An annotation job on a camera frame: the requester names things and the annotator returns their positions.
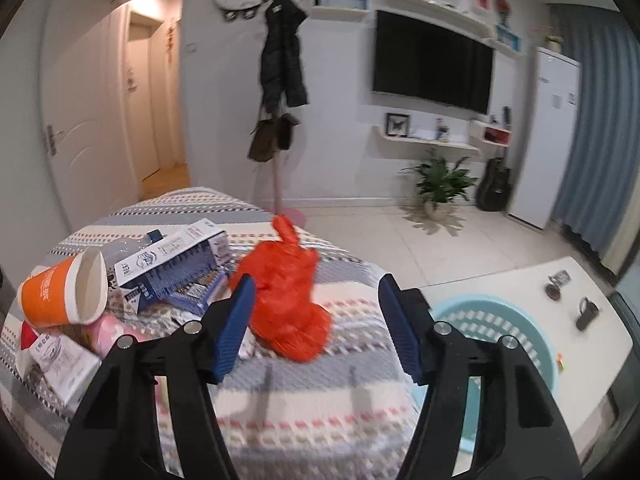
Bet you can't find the white blue milk carton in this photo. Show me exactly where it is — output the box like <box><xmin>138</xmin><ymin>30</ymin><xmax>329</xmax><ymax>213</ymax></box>
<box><xmin>114</xmin><ymin>219</ymin><xmax>231</xmax><ymax>316</ymax></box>

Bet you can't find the red plastic bag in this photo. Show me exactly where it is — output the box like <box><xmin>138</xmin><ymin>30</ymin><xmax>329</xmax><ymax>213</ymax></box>
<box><xmin>230</xmin><ymin>216</ymin><xmax>332</xmax><ymax>362</ymax></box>

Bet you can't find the white room door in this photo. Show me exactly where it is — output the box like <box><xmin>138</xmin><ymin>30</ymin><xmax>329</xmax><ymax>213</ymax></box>
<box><xmin>39</xmin><ymin>0</ymin><xmax>138</xmax><ymax>231</ymax></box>

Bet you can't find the colourful puzzle cube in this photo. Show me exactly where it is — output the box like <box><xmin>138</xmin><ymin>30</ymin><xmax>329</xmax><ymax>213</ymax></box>
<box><xmin>555</xmin><ymin>353</ymin><xmax>565</xmax><ymax>373</ymax></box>

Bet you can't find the white printed paper packet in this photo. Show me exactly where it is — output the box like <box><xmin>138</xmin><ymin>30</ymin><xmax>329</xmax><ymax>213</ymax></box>
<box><xmin>29</xmin><ymin>330</ymin><xmax>101</xmax><ymax>412</ymax></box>

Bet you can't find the pink snack wrapper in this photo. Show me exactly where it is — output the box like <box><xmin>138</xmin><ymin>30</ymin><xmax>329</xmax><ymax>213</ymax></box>
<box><xmin>82</xmin><ymin>314</ymin><xmax>146</xmax><ymax>359</ymax></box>

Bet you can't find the light blue plastic basket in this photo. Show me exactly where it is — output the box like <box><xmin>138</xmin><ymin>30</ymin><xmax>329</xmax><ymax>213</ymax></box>
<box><xmin>411</xmin><ymin>295</ymin><xmax>559</xmax><ymax>454</ymax></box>

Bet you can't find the black mug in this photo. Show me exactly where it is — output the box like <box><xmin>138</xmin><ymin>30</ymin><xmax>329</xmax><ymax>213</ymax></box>
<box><xmin>575</xmin><ymin>297</ymin><xmax>600</xmax><ymax>332</ymax></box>

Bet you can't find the white coffee table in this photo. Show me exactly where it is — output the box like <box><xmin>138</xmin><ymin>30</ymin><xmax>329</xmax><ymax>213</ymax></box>
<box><xmin>422</xmin><ymin>257</ymin><xmax>639</xmax><ymax>458</ymax></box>

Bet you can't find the orange white paper cup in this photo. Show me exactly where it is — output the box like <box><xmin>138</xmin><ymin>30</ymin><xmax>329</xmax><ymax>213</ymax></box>
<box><xmin>17</xmin><ymin>247</ymin><xmax>108</xmax><ymax>328</ymax></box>

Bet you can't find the phone stand on coaster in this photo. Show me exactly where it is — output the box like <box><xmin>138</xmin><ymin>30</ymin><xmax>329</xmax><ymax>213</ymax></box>
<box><xmin>544</xmin><ymin>270</ymin><xmax>572</xmax><ymax>301</ymax></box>

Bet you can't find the striped woven sofa cover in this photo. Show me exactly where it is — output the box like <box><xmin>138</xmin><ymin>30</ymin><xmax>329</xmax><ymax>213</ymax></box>
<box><xmin>0</xmin><ymin>186</ymin><xmax>424</xmax><ymax>480</ymax></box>

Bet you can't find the blue curtain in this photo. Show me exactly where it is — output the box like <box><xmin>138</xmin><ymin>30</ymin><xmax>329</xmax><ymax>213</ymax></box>
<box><xmin>551</xmin><ymin>4</ymin><xmax>639</xmax><ymax>257</ymax></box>

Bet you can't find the black acoustic guitar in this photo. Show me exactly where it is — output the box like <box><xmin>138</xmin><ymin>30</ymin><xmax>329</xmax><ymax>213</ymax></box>
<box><xmin>475</xmin><ymin>157</ymin><xmax>511</xmax><ymax>211</ymax></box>

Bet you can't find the green potted plant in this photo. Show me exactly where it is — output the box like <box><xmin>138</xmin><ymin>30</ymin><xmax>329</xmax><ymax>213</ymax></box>
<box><xmin>404</xmin><ymin>151</ymin><xmax>476</xmax><ymax>222</ymax></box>

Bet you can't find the pink coat rack stand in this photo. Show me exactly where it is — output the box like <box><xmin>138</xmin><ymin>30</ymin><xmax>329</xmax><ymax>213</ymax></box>
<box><xmin>270</xmin><ymin>110</ymin><xmax>306</xmax><ymax>228</ymax></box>

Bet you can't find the white refrigerator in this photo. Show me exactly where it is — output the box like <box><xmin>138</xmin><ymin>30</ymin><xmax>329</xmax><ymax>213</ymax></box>
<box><xmin>506</xmin><ymin>47</ymin><xmax>580</xmax><ymax>230</ymax></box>

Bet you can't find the brown hanging bag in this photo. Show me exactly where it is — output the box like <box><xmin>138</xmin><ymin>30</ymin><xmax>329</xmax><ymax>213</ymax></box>
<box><xmin>247</xmin><ymin>107</ymin><xmax>279</xmax><ymax>162</ymax></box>

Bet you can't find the framed butterfly picture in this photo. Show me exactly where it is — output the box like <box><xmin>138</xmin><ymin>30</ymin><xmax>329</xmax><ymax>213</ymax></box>
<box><xmin>385</xmin><ymin>113</ymin><xmax>410</xmax><ymax>138</ymax></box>

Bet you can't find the black hanging jacket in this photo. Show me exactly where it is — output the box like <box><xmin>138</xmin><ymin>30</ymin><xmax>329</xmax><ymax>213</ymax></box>
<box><xmin>259</xmin><ymin>0</ymin><xmax>308</xmax><ymax>114</ymax></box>

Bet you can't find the blue white box shelf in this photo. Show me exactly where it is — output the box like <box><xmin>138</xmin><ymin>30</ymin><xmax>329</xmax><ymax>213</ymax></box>
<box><xmin>310</xmin><ymin>0</ymin><xmax>370</xmax><ymax>21</ymax></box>

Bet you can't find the white lower wall shelf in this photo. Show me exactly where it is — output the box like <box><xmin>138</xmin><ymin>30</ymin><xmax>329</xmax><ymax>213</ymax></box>
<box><xmin>372</xmin><ymin>126</ymin><xmax>480</xmax><ymax>156</ymax></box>

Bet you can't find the white wall shelf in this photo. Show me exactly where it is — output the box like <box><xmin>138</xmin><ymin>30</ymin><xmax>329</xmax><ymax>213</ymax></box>
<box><xmin>397</xmin><ymin>0</ymin><xmax>523</xmax><ymax>58</ymax></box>
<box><xmin>372</xmin><ymin>126</ymin><xmax>480</xmax><ymax>156</ymax></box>

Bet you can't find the black wall television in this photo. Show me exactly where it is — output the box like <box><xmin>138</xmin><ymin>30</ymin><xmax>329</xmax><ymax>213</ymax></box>
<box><xmin>372</xmin><ymin>10</ymin><xmax>495</xmax><ymax>114</ymax></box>

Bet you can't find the white upper wall shelf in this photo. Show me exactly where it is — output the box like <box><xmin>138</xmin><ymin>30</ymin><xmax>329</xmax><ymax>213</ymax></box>
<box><xmin>397</xmin><ymin>0</ymin><xmax>523</xmax><ymax>58</ymax></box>

